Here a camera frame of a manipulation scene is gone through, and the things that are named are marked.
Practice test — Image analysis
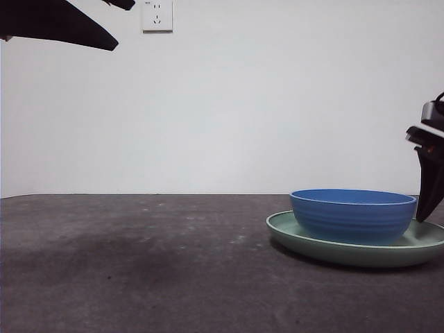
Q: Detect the blue ribbed bowl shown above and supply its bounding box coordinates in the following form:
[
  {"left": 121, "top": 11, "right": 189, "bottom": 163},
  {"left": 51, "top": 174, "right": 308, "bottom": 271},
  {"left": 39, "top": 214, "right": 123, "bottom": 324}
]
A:
[{"left": 289, "top": 188, "right": 418, "bottom": 245}]

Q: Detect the green round plate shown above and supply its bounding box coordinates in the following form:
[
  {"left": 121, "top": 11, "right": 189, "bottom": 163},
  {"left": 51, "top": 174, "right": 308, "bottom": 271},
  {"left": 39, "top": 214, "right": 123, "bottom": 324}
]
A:
[{"left": 266, "top": 210, "right": 444, "bottom": 268}]

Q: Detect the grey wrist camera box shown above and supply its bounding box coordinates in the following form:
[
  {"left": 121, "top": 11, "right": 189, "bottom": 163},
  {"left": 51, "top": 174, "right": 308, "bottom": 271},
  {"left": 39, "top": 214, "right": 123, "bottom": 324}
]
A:
[{"left": 420, "top": 100, "right": 444, "bottom": 126}]

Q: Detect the white wall power socket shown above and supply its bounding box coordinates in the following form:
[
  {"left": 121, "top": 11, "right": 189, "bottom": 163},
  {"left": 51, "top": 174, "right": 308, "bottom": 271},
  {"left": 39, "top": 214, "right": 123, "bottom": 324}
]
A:
[{"left": 141, "top": 0, "right": 173, "bottom": 35}]

